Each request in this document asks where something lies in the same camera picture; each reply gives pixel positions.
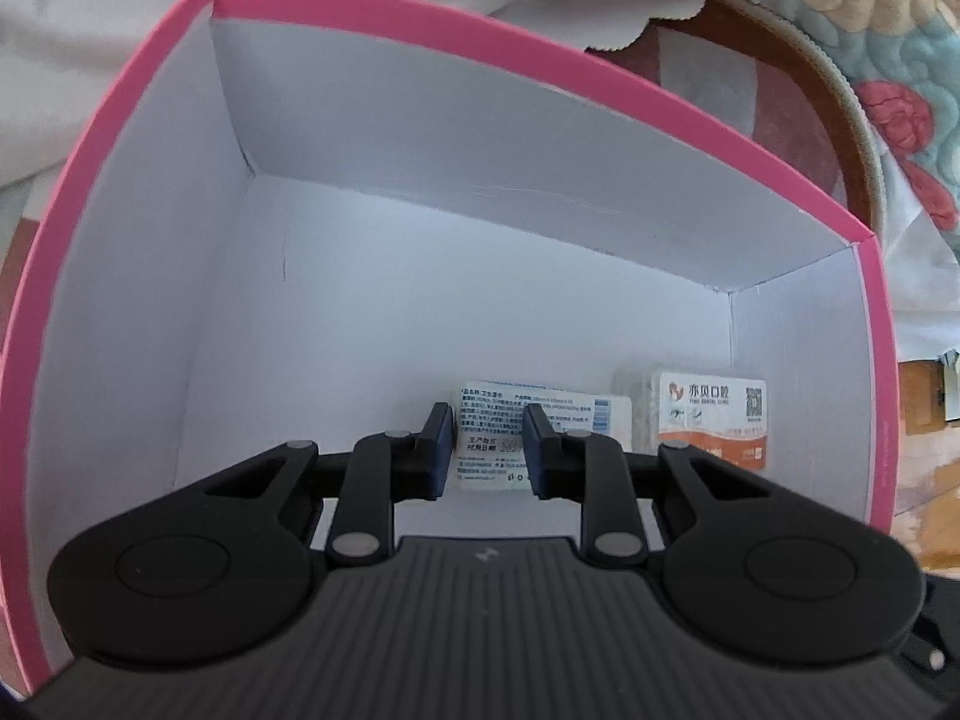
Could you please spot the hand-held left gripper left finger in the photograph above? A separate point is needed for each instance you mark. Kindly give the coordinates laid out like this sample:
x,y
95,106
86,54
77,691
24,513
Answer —
x,y
442,450

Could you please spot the floral quilt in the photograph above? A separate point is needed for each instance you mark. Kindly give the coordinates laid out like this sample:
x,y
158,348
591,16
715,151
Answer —
x,y
862,15

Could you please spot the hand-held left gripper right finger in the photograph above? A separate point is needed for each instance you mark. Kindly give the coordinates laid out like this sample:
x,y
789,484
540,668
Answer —
x,y
534,450

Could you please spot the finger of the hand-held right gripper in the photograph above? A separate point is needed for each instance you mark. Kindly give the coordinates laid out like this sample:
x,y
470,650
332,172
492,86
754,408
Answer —
x,y
919,652

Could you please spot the clear floss pick box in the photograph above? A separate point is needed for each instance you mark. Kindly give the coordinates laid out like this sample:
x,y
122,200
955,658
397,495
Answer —
x,y
705,412

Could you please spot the pink cardboard box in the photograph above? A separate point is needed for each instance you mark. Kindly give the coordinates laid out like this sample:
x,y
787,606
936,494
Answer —
x,y
465,277

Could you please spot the striped checked rug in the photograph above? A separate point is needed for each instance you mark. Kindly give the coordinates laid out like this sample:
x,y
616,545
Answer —
x,y
720,90

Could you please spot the white tissue pack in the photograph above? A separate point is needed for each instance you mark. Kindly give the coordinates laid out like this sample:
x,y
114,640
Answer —
x,y
487,420

